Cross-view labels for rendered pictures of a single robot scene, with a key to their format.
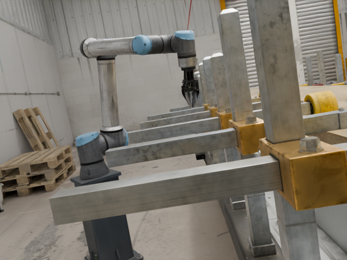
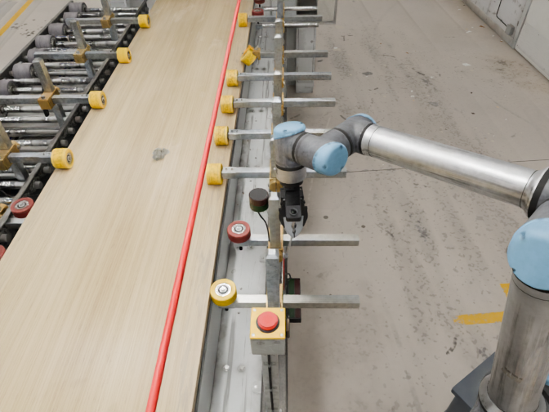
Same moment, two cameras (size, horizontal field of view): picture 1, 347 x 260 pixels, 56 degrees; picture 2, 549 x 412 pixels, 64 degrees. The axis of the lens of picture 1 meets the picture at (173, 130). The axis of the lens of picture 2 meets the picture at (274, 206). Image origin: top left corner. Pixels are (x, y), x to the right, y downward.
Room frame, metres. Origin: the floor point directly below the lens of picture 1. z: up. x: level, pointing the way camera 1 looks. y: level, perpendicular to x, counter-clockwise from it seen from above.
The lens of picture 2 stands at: (2.59, -0.18, 2.00)
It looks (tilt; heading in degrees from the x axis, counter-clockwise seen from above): 44 degrees down; 180
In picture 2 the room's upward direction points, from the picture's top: 2 degrees counter-clockwise
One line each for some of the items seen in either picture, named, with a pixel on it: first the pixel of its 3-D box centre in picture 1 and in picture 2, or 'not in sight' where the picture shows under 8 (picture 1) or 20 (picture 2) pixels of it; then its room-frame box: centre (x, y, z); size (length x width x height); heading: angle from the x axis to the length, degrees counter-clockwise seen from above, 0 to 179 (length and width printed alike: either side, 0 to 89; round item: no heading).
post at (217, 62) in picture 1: (230, 142); (278, 119); (0.87, -0.15, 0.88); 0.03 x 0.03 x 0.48; 88
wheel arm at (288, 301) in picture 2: not in sight; (288, 302); (1.83, -0.14, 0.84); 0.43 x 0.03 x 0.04; 88
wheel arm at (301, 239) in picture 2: not in sight; (296, 240); (1.58, -0.10, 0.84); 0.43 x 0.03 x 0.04; 88
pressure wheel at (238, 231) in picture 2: not in sight; (239, 238); (1.57, -0.30, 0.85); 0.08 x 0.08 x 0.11
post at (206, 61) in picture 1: (218, 126); (277, 149); (1.12, -0.16, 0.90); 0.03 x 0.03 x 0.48; 88
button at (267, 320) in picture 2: not in sight; (267, 321); (2.13, -0.20, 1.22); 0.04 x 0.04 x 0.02
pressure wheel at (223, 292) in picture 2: not in sight; (225, 298); (1.82, -0.34, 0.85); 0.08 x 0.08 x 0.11
